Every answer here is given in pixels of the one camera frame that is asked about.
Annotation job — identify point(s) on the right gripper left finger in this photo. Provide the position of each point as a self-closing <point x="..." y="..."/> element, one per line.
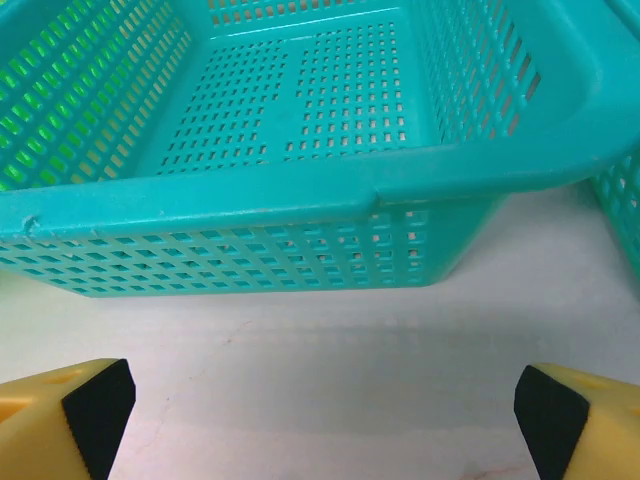
<point x="40" y="430"/>

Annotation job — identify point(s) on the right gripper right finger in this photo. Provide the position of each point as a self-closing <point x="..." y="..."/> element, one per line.
<point x="600" y="440"/>

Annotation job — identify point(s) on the teal plastic basket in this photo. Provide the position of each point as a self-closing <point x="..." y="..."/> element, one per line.
<point x="300" y="190"/>
<point x="622" y="200"/>

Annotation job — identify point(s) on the green plastic basket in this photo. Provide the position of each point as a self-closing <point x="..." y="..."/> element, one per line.
<point x="4" y="80"/>

